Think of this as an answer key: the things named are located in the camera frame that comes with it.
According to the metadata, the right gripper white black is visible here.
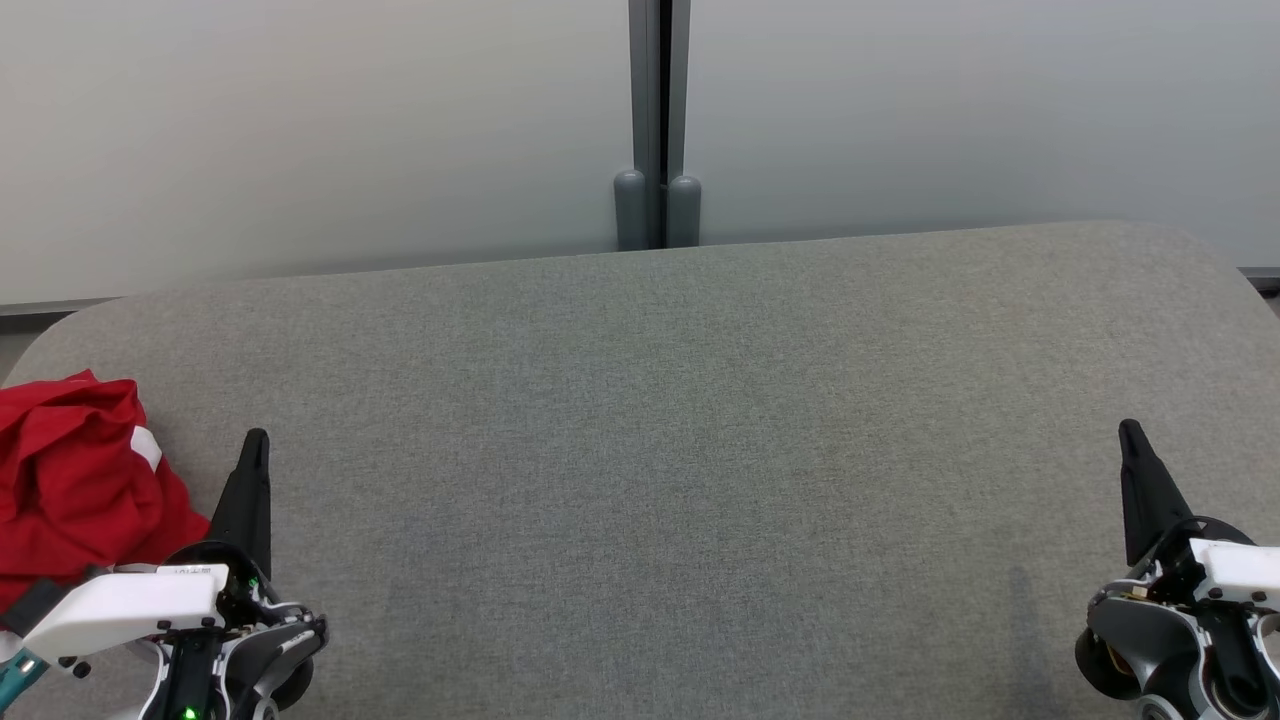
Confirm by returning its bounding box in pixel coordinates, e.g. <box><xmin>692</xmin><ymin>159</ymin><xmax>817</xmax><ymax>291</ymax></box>
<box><xmin>1118</xmin><ymin>419</ymin><xmax>1280</xmax><ymax>607</ymax></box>

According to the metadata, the black cable with teal plug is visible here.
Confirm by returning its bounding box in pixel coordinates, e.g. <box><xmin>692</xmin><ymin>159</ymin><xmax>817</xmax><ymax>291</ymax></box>
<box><xmin>0</xmin><ymin>648</ymin><xmax>49</xmax><ymax>709</ymax></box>

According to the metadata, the red and white shirt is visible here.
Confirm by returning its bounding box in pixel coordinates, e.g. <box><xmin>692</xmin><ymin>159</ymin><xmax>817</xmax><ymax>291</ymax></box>
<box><xmin>60</xmin><ymin>372</ymin><xmax>213</xmax><ymax>581</ymax></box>

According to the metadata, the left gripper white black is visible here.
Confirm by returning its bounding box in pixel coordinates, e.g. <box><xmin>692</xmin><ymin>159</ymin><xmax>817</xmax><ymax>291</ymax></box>
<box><xmin>20</xmin><ymin>428</ymin><xmax>273</xmax><ymax>663</ymax></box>

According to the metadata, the grey partition post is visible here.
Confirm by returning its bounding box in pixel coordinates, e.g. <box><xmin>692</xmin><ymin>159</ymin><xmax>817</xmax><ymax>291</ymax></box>
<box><xmin>628</xmin><ymin>0</ymin><xmax>693</xmax><ymax>251</ymax></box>

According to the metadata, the grey cylindrical post foot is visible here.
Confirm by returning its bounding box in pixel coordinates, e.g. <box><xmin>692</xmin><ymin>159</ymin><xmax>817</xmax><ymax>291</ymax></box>
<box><xmin>613</xmin><ymin>170</ymin><xmax>651</xmax><ymax>251</ymax></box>
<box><xmin>666</xmin><ymin>175</ymin><xmax>703</xmax><ymax>248</ymax></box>

